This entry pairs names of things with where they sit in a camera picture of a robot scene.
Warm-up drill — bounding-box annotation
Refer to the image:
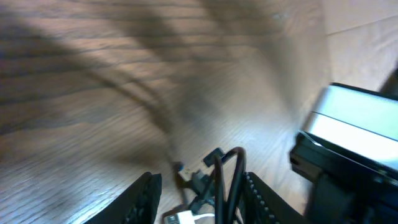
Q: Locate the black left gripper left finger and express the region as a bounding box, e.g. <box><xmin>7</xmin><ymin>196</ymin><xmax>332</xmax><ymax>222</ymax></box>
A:
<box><xmin>86</xmin><ymin>172</ymin><xmax>162</xmax><ymax>224</ymax></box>

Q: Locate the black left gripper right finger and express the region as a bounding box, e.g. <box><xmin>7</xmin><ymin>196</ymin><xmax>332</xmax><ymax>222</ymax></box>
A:
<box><xmin>241</xmin><ymin>172</ymin><xmax>307</xmax><ymax>224</ymax></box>

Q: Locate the white USB cable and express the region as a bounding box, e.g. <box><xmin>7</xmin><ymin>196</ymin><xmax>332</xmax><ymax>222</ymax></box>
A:
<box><xmin>163</xmin><ymin>210</ymin><xmax>216</xmax><ymax>224</ymax></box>

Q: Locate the black USB cable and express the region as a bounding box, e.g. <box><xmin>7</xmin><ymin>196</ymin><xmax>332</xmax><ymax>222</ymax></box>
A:
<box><xmin>172</xmin><ymin>146</ymin><xmax>248</xmax><ymax>224</ymax></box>

